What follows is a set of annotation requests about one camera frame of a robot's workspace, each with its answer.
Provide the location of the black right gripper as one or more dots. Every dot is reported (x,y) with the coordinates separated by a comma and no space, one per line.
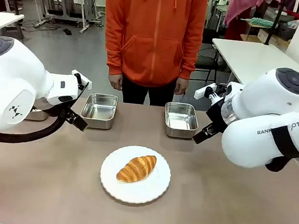
(218,116)

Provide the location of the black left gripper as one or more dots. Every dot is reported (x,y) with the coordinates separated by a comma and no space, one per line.
(72,104)

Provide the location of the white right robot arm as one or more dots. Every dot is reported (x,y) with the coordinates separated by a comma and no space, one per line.
(272,97)

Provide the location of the person's right forearm orange sleeve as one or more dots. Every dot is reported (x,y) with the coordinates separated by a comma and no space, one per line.
(113,58)

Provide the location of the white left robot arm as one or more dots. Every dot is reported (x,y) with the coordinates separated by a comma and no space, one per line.
(9,77)

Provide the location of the person's left forearm orange sleeve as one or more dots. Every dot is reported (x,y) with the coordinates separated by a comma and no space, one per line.
(188,62)

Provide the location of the rectangular steel container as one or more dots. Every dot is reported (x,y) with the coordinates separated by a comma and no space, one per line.
(181,120)
(98,111)
(36,115)

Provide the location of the golden croissant bread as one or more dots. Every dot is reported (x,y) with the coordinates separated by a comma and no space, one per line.
(136,168)

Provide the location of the person's left hand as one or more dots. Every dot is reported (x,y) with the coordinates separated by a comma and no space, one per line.
(181,86)

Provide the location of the person's right hand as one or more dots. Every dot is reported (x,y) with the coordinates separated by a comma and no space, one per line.
(116,81)

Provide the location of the black trousers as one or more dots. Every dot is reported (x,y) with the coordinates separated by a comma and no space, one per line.
(135,93)

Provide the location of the black folding chair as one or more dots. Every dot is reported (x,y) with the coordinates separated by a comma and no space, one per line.
(207,60)

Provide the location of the white scalloped plate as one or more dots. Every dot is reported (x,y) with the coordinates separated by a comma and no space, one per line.
(136,192)

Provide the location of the large white side table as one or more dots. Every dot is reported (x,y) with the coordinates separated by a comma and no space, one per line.
(250,58)

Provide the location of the black floor pedal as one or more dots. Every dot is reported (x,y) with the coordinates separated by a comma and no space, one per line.
(67,31)

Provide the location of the red hanging cloth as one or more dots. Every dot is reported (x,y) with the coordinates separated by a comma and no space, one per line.
(235,27)

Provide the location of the orange zip hoodie torso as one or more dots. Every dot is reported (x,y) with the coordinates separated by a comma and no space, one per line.
(154,33)

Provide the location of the small white side table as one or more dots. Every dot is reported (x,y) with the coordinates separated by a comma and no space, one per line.
(2,22)

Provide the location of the teal microfibre duster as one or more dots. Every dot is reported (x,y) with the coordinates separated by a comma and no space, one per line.
(261,22)

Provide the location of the black clamp pole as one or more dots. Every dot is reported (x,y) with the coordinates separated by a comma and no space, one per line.
(274,23)

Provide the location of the black plastic crate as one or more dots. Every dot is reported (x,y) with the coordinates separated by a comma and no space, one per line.
(285,31)

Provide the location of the pink hanging cloth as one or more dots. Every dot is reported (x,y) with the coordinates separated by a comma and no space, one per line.
(242,4)

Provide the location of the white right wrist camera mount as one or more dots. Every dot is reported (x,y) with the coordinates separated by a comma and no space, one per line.
(200,92)

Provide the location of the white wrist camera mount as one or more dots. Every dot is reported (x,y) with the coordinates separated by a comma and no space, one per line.
(200,92)
(74,72)

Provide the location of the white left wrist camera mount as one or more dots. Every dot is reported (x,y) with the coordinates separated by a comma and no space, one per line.
(74,72)

